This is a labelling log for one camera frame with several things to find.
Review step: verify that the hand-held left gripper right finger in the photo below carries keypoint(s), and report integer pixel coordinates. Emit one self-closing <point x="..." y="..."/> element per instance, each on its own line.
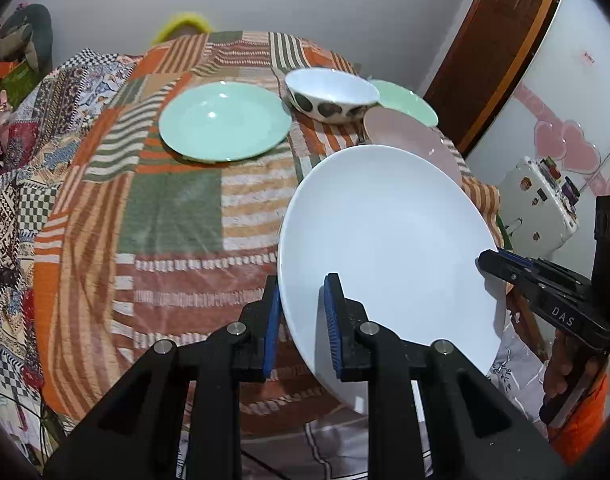
<point x="333" y="330"/>

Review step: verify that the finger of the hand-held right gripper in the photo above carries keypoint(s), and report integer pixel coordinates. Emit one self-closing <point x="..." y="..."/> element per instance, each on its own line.
<point x="560" y="272"/>
<point x="505" y="267"/>

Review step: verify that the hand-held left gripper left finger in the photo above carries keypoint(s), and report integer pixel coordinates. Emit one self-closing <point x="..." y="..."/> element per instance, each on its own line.
<point x="271" y="330"/>

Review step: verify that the white plate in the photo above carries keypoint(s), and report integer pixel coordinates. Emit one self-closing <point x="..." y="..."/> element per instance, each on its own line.
<point x="385" y="235"/>

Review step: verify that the green bowl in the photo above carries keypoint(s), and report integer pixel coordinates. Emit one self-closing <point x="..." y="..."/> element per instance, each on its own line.
<point x="410" y="102"/>

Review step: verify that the green plate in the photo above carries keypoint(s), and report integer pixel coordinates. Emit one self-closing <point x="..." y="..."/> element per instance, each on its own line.
<point x="225" y="120"/>

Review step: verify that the person's right forearm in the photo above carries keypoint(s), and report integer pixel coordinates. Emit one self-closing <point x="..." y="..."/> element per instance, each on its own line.
<point x="585" y="435"/>

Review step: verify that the person's right hand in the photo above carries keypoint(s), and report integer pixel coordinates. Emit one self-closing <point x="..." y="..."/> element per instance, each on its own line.
<point x="559" y="370"/>

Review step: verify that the white sewing machine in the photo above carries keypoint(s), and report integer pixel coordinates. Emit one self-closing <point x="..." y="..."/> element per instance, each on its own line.
<point x="535" y="205"/>

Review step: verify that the white printed bedsheet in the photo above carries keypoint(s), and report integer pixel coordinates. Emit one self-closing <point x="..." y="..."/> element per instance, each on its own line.
<point x="515" y="375"/>

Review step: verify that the striped patchwork cloth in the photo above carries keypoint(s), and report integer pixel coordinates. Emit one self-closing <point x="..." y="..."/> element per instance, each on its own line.
<point x="185" y="210"/>

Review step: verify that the pink plate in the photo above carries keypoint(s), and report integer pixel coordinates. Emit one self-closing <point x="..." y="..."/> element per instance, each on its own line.
<point x="410" y="132"/>

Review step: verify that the white wardrobe with pink hearts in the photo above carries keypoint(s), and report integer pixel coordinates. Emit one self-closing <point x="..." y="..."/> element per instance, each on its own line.
<point x="560" y="85"/>

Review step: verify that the brown wooden door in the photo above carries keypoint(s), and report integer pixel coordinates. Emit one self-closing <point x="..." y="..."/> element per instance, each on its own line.
<point x="485" y="50"/>

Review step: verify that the white bowl with dark spots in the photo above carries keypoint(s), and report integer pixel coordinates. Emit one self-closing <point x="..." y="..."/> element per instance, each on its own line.
<point x="330" y="87"/>

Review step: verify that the checkered patchwork blanket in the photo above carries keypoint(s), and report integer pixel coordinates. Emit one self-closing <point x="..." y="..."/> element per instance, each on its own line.
<point x="15" y="210"/>

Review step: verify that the yellow curved foam tube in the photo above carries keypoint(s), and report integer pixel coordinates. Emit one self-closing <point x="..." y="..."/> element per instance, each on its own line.
<point x="182" y="25"/>

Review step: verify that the pink rabbit toy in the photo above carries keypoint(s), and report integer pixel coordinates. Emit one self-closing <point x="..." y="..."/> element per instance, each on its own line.
<point x="2" y="107"/>

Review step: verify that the green cardboard box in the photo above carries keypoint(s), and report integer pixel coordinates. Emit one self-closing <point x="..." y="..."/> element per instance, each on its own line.
<point x="7" y="80"/>

